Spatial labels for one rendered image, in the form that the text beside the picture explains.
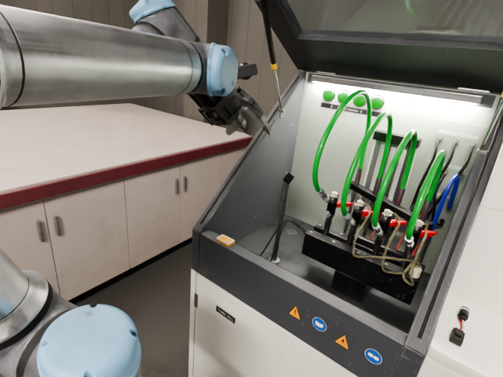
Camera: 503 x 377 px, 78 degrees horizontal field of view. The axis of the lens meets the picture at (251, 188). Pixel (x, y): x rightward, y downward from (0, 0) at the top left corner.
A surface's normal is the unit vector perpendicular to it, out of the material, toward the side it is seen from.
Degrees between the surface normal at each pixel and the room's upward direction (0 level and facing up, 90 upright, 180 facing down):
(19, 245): 90
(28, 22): 43
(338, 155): 90
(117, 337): 7
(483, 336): 0
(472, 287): 76
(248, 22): 90
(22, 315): 49
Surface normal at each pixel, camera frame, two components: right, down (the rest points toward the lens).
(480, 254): -0.57, 0.03
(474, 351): 0.10, -0.92
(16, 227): 0.80, 0.30
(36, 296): 0.66, -0.64
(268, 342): -0.61, 0.26
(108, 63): 0.92, 0.17
